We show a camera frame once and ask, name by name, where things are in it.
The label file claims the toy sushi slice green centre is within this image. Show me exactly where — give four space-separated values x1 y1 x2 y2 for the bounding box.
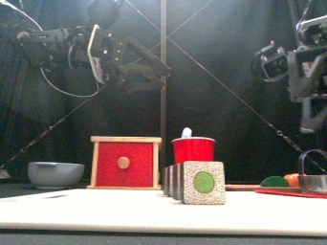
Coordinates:
180 161 227 206

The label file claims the blue utensil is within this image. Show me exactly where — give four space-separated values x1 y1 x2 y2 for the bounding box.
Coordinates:
180 126 193 139

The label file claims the orange toy food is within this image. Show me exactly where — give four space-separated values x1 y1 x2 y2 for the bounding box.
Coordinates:
283 172 301 189

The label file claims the green toy food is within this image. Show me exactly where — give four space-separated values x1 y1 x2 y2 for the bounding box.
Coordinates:
259 175 291 188

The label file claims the wooden box red front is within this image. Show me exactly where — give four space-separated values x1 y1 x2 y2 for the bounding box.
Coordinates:
86 135 164 191

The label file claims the red plastic cup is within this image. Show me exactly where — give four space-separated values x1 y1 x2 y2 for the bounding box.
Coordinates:
171 136 217 165

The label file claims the clear tray with red items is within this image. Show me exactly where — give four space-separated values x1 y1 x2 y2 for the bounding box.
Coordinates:
223 184 304 192

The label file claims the grey-blue bowl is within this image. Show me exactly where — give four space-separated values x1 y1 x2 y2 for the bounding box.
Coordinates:
26 161 86 191

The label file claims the white cutting board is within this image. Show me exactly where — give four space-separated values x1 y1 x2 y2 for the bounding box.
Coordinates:
0 188 327 238

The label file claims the black marker pen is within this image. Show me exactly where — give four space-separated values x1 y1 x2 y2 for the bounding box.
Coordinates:
42 193 69 200

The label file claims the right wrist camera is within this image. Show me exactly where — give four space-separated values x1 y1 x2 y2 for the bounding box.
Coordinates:
253 40 292 84

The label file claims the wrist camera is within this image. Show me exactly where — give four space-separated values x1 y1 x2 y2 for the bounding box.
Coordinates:
253 40 292 84
86 0 126 32

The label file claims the metal frame pole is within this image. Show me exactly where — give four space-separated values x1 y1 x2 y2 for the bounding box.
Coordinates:
160 0 168 170

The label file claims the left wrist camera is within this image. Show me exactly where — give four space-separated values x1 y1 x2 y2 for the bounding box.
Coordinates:
86 0 126 32

